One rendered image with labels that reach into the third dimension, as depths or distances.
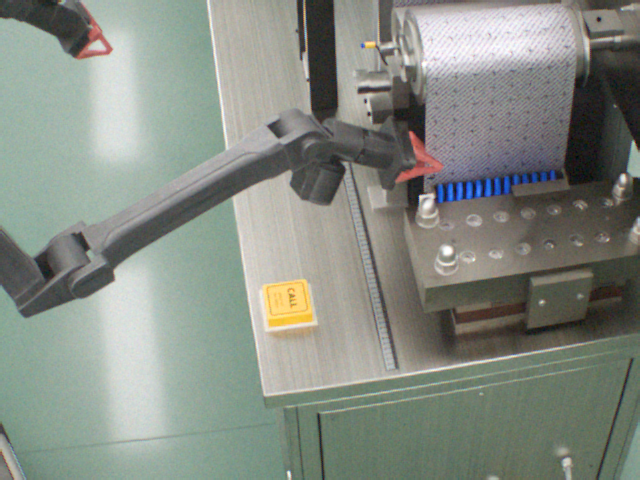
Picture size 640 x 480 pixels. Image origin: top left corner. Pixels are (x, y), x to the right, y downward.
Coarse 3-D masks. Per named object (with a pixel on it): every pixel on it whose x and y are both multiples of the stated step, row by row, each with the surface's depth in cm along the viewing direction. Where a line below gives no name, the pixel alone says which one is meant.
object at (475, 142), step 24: (552, 96) 191; (432, 120) 192; (456, 120) 193; (480, 120) 193; (504, 120) 194; (528, 120) 195; (552, 120) 195; (432, 144) 196; (456, 144) 197; (480, 144) 197; (504, 144) 198; (528, 144) 199; (552, 144) 200; (456, 168) 201; (480, 168) 202; (504, 168) 202; (528, 168) 203; (552, 168) 204
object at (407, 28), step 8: (568, 8) 189; (408, 24) 187; (576, 24) 186; (408, 32) 189; (576, 32) 186; (416, 40) 185; (576, 40) 186; (416, 48) 184; (576, 48) 186; (416, 56) 185; (416, 64) 186; (576, 64) 188; (416, 72) 187; (576, 72) 189; (416, 80) 188; (416, 88) 190
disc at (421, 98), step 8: (408, 16) 188; (416, 24) 184; (416, 32) 184; (424, 56) 183; (424, 64) 183; (424, 72) 184; (424, 80) 184; (424, 88) 185; (416, 96) 193; (424, 96) 187
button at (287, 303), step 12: (264, 288) 205; (276, 288) 205; (288, 288) 204; (300, 288) 204; (264, 300) 205; (276, 300) 203; (288, 300) 203; (300, 300) 203; (276, 312) 201; (288, 312) 201; (300, 312) 201; (312, 312) 202; (276, 324) 202; (288, 324) 202
